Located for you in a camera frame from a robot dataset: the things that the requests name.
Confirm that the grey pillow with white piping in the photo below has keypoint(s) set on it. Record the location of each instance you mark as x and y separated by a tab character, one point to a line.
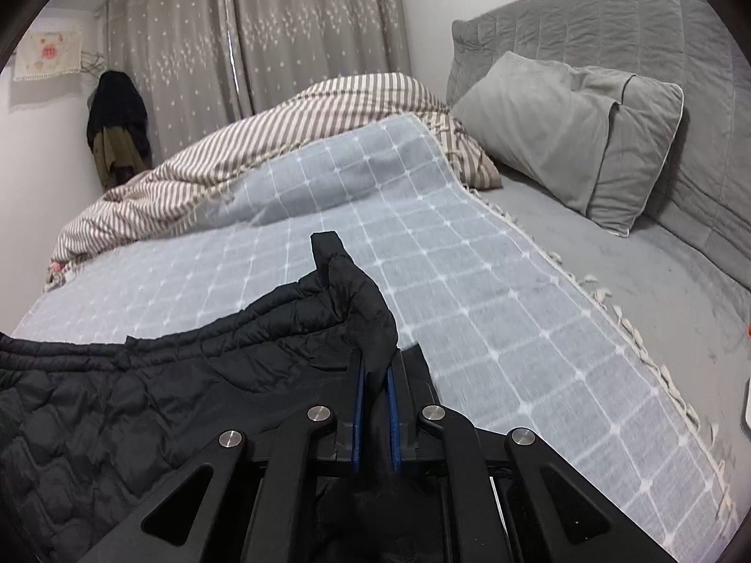
639	152

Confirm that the white object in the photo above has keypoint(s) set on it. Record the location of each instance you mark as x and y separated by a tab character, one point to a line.
747	404

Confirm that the fringed wall cloth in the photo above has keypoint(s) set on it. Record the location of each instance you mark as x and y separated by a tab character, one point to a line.
47	53

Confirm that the grey velvet pillow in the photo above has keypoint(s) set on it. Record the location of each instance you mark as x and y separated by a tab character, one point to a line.
528	117

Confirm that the light blue checked blanket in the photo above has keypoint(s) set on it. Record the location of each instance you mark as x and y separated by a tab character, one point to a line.
469	305

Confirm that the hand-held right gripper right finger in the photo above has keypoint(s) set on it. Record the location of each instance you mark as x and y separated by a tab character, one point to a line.
392	416

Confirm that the hanging black garment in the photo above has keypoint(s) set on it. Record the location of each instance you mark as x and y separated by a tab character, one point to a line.
117	105

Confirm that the hanging olive garment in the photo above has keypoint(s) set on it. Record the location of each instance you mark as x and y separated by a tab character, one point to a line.
120	155

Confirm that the grey quilted headboard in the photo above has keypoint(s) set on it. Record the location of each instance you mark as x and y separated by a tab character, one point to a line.
587	23

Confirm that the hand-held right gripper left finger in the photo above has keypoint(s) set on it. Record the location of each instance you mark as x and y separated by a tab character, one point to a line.
357	416

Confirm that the black quilted jacket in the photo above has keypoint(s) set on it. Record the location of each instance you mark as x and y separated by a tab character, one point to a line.
176	387

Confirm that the striped duvet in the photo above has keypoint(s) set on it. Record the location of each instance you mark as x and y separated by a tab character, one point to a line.
234	146

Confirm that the grey patterned curtain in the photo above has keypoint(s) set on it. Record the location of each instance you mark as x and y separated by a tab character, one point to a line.
176	58
317	23

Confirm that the grey bed sheet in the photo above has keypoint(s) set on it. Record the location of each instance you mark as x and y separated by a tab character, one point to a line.
645	293

